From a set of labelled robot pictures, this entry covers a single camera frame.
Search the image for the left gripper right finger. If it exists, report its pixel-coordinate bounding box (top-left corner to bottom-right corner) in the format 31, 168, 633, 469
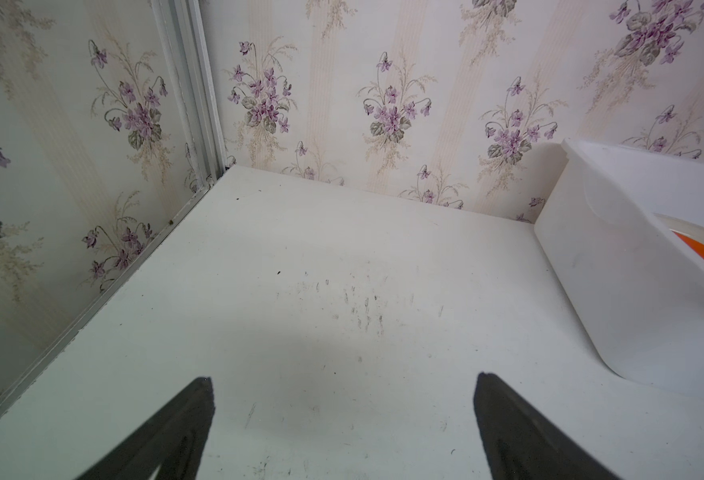
473, 372, 617, 479

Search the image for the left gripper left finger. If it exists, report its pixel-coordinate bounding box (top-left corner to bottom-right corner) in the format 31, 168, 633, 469
80, 377, 215, 479

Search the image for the white plastic bin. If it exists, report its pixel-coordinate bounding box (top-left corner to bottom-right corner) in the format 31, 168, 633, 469
534, 139, 704, 398

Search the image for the aluminium frame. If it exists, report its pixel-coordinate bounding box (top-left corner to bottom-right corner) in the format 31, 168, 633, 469
0, 1, 220, 418

